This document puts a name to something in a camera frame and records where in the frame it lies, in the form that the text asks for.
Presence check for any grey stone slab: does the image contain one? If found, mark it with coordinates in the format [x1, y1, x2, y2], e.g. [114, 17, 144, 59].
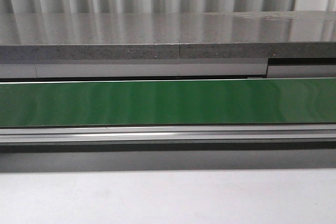
[1, 11, 335, 62]

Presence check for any aluminium conveyor side rail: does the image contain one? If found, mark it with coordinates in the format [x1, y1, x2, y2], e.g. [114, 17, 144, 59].
[1, 123, 335, 153]

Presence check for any grey metal back rail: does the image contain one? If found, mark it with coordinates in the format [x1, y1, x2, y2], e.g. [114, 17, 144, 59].
[1, 58, 335, 79]

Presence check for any green conveyor belt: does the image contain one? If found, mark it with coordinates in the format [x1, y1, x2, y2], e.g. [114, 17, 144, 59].
[1, 78, 335, 127]

